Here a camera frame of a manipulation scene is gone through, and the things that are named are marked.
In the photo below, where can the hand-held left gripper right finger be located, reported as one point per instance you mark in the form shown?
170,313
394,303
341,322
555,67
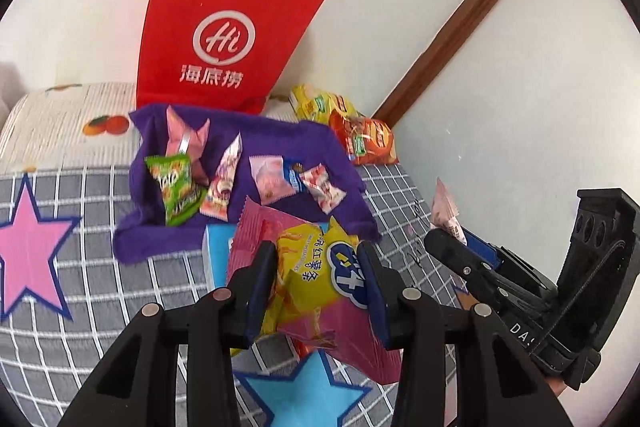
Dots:
372,297

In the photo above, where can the orange chip bag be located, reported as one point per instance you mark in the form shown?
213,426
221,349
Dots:
367,139

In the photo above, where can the purple towel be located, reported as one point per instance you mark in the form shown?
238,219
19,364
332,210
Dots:
280,142

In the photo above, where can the pink twisted candy wrapper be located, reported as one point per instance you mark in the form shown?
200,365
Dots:
185,132

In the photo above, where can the yellow chip bag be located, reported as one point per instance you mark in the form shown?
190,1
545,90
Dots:
317,102

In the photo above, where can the pink packet with white circle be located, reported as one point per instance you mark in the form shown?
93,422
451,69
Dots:
267,179

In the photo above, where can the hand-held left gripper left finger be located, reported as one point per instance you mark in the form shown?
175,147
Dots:
260,297

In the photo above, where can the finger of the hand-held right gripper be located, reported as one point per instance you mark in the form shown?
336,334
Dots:
482,249
460,259

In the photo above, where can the brown wooden door frame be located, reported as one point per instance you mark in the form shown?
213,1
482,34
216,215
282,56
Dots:
465,17

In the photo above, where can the white fruit print pillow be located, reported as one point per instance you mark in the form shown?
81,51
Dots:
55,127

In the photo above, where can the small blue cookie packet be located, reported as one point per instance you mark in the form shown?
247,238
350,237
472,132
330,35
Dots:
292,177

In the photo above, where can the small red packet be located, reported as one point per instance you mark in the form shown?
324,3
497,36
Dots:
301,348

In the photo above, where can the pink yellow snack packet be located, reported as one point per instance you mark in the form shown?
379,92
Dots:
320,267

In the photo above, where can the red paper bag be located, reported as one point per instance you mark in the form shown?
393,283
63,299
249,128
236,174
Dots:
220,37

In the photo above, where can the pale pink printed packet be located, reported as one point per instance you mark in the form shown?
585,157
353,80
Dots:
445,207

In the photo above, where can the green snack packet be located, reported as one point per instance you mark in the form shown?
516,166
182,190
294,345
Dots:
177,189

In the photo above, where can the small white colourful snack packet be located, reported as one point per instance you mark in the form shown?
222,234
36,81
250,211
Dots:
222,182

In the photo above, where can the grey checked star bedsheet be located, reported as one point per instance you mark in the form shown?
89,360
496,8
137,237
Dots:
100,287

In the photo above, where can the white red lychee snack packet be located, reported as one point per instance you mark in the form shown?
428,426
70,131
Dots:
322,187

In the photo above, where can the blue tissue pack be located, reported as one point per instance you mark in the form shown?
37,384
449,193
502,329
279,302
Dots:
217,257

